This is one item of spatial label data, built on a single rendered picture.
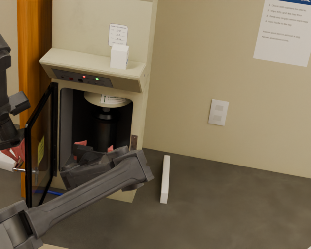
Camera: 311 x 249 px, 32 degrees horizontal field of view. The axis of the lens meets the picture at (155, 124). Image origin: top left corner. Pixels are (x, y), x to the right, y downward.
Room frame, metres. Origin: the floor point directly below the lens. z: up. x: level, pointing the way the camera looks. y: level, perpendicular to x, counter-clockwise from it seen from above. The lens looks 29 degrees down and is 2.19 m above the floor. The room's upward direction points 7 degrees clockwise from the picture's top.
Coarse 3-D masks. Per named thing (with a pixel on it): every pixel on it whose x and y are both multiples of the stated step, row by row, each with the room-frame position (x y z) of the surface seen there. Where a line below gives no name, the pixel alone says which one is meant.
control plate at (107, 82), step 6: (54, 72) 1.57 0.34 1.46; (60, 72) 1.56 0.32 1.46; (66, 72) 1.55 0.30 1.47; (72, 72) 1.54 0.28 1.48; (60, 78) 1.60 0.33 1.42; (66, 78) 1.59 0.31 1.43; (78, 78) 1.57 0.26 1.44; (84, 78) 1.56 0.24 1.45; (90, 78) 1.55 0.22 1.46; (102, 78) 1.54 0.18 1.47; (108, 78) 1.53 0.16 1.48; (96, 84) 1.59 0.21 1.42; (108, 84) 1.57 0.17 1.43
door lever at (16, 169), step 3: (21, 159) 1.42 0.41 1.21; (18, 162) 1.40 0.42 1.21; (21, 162) 1.41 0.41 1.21; (15, 165) 1.38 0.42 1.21; (18, 165) 1.39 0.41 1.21; (21, 165) 1.40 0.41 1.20; (12, 168) 1.37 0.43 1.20; (15, 168) 1.37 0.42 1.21; (18, 168) 1.37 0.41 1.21; (21, 168) 1.37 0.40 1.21; (15, 171) 1.36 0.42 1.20; (18, 171) 1.37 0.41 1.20; (21, 171) 1.37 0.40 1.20; (24, 171) 1.36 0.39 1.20
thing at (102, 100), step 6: (84, 96) 1.69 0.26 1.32; (90, 96) 1.67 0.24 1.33; (96, 96) 1.66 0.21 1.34; (102, 96) 1.65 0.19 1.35; (108, 96) 1.65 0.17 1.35; (114, 96) 1.66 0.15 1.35; (90, 102) 1.66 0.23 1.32; (96, 102) 1.65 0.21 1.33; (102, 102) 1.64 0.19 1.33; (108, 102) 1.64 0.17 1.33; (114, 102) 1.65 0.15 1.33; (120, 102) 1.66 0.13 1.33; (126, 102) 1.68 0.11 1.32
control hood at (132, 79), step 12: (48, 60) 1.54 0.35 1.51; (60, 60) 1.55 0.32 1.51; (72, 60) 1.56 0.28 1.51; (84, 60) 1.57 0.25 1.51; (96, 60) 1.58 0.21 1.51; (108, 60) 1.59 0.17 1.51; (48, 72) 1.58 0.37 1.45; (84, 72) 1.53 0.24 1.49; (96, 72) 1.51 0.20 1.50; (108, 72) 1.51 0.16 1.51; (120, 72) 1.51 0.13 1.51; (132, 72) 1.52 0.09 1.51; (144, 72) 1.59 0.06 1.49; (120, 84) 1.55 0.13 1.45; (132, 84) 1.54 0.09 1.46
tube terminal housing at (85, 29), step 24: (72, 0) 1.64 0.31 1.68; (96, 0) 1.63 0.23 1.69; (120, 0) 1.62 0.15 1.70; (72, 24) 1.64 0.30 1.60; (96, 24) 1.63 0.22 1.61; (120, 24) 1.62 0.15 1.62; (144, 24) 1.61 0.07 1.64; (72, 48) 1.64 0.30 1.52; (96, 48) 1.63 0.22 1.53; (144, 48) 1.61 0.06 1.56; (120, 96) 1.62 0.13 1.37; (144, 96) 1.64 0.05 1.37; (144, 120) 1.70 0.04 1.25; (120, 192) 1.61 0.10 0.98
